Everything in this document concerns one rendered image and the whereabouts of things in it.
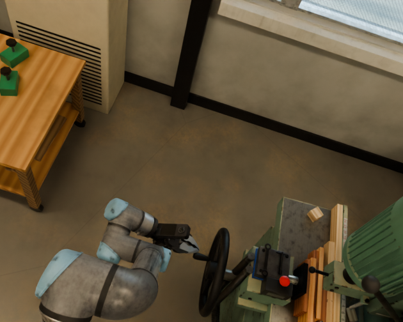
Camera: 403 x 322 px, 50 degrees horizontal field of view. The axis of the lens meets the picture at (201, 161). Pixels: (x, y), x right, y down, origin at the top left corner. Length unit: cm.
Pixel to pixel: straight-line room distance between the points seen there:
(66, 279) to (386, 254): 67
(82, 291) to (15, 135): 114
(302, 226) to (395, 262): 54
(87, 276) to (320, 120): 201
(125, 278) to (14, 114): 124
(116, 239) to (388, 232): 77
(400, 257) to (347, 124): 179
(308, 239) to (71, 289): 82
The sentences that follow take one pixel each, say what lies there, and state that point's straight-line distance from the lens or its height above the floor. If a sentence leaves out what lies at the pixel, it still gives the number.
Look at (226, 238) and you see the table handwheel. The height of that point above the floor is 94.
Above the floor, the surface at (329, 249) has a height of 94.
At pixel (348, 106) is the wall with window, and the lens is 260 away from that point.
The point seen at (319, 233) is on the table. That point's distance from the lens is 151.
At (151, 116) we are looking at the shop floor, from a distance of 268.
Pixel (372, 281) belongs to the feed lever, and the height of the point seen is 141.
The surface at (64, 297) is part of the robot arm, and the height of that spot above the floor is 122.
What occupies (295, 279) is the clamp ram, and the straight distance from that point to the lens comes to 135.
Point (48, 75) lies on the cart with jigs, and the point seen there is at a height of 53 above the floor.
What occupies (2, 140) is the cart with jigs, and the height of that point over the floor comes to 53.
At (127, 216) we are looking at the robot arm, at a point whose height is 90.
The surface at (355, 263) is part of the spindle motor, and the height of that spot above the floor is 125.
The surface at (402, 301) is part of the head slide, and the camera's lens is 125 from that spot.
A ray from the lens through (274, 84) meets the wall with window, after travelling 252.
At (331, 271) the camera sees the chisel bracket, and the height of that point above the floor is 106.
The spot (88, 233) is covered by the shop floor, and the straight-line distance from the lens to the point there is 231.
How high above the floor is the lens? 216
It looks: 58 degrees down
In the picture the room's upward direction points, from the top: 20 degrees clockwise
